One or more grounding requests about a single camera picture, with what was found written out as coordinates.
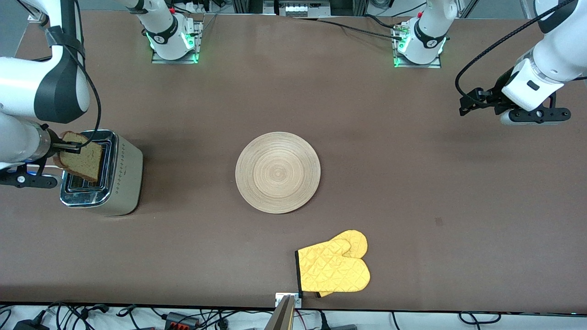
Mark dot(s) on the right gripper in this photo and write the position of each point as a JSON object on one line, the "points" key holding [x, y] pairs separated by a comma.
{"points": [[64, 146]]}

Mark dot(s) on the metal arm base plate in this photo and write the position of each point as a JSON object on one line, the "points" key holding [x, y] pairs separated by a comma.
{"points": [[158, 58], [431, 65]]}

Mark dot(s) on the metal camera post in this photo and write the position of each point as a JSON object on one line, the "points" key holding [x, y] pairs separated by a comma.
{"points": [[280, 318]]}

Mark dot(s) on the round wooden plate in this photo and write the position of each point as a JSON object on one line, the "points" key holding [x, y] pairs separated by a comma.
{"points": [[277, 173]]}

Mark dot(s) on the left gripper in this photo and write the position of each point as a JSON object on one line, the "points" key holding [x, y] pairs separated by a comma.
{"points": [[494, 96]]}

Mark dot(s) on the small metal bracket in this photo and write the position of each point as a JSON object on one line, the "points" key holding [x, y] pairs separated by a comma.
{"points": [[278, 299]]}

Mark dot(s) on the black orange connector block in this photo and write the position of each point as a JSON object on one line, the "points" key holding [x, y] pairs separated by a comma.
{"points": [[181, 320]]}

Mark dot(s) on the black power adapter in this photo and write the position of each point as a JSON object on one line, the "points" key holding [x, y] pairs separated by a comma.
{"points": [[30, 325]]}

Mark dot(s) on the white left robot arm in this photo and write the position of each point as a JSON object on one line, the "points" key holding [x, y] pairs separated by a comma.
{"points": [[559, 55]]}

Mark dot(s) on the chrome two-slot toaster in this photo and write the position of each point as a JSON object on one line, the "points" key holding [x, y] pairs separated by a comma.
{"points": [[128, 183]]}

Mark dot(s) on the metal table corner bracket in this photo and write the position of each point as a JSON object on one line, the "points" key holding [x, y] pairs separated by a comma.
{"points": [[35, 18]]}

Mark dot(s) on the white power strip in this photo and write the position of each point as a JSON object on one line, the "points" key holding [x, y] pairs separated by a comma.
{"points": [[300, 9]]}

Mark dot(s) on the brown bread slice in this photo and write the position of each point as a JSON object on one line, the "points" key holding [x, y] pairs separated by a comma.
{"points": [[87, 162]]}

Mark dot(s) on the yellow quilted oven mitt black cuff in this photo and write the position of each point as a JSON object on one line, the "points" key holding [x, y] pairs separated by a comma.
{"points": [[335, 270]]}

